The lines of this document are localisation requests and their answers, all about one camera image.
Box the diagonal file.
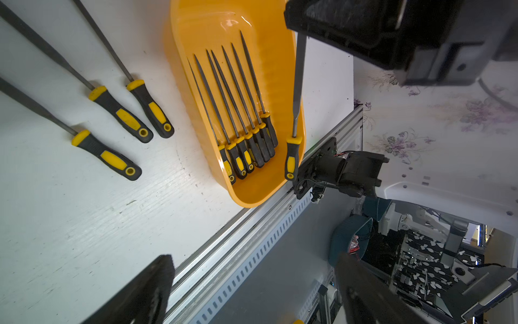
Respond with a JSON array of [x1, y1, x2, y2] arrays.
[[1, 78, 142, 181]]

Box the yellow plastic storage box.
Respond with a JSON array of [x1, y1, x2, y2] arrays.
[[164, 1, 306, 208]]

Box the file tool moved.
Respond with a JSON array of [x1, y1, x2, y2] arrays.
[[240, 31, 279, 148], [222, 47, 270, 167], [209, 51, 264, 169], [206, 50, 254, 173], [231, 43, 275, 160]]

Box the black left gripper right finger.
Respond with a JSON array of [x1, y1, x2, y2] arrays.
[[335, 252, 426, 323]]

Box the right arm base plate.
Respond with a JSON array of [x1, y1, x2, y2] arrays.
[[293, 137, 389, 200]]

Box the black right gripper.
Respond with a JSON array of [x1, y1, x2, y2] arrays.
[[284, 1, 517, 86]]

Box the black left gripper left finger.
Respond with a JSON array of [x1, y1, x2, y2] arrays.
[[83, 255, 175, 323]]

